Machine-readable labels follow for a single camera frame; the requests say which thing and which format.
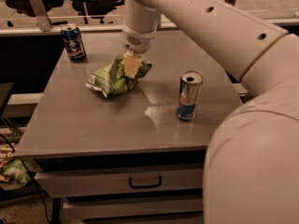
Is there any black drawer handle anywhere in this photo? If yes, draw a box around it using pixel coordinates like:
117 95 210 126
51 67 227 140
128 175 163 189

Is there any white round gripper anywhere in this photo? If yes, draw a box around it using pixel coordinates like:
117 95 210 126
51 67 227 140
121 22 157 78

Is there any green snack bag on floor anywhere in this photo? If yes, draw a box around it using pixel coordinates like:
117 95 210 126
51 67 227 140
0 160 32 187

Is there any green jalapeno chip bag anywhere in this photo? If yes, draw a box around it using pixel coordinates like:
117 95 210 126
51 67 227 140
86 56 152 98

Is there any left metal bracket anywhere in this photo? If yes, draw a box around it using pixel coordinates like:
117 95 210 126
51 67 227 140
29 0 51 32

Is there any grey drawer cabinet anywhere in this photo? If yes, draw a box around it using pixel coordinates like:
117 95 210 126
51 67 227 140
17 31 240 224

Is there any black office chair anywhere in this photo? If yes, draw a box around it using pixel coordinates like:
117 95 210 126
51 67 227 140
0 0 124 28

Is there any silver blue redbull can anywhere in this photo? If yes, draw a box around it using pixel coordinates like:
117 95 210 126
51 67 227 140
177 70 204 120

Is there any black floor cable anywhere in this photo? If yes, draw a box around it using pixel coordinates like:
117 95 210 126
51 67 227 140
0 133 51 224

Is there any dark blue soda can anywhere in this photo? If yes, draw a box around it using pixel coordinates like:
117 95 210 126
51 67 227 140
61 24 86 62

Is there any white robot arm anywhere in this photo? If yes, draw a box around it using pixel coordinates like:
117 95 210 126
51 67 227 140
128 0 299 224

